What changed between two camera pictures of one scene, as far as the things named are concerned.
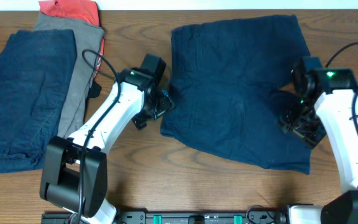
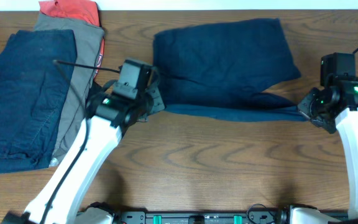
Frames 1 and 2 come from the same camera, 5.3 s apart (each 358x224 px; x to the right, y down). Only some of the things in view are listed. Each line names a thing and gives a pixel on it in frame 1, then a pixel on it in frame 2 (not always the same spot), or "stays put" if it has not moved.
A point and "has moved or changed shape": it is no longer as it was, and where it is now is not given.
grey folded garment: [89, 39] stays put
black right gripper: [311, 139] -> [304, 107]
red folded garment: [82, 10] stays put
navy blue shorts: [227, 76] has moved or changed shape
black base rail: [181, 217] stays put
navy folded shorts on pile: [28, 79] stays put
